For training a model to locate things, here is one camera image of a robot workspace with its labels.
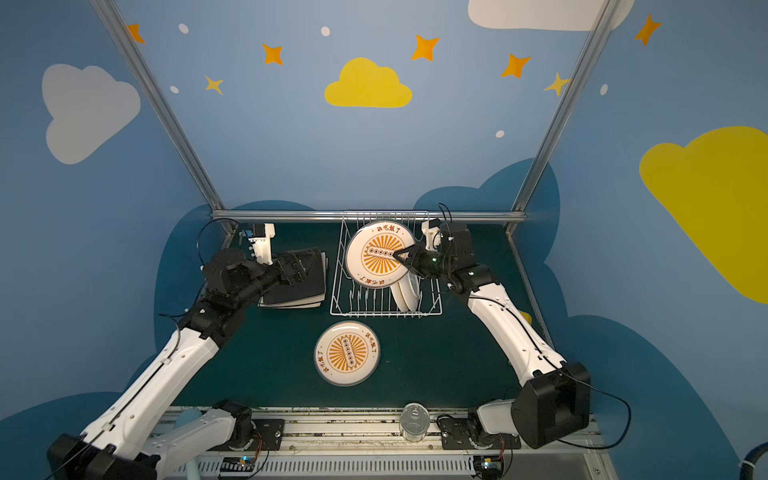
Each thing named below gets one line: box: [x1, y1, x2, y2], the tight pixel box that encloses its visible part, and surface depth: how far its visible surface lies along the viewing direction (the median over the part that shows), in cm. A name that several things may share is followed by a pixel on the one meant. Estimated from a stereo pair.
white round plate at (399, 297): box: [390, 282, 409, 313], surface depth 88 cm
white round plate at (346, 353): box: [313, 320, 381, 387], surface depth 90 cm
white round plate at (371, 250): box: [346, 221, 415, 289], surface depth 80 cm
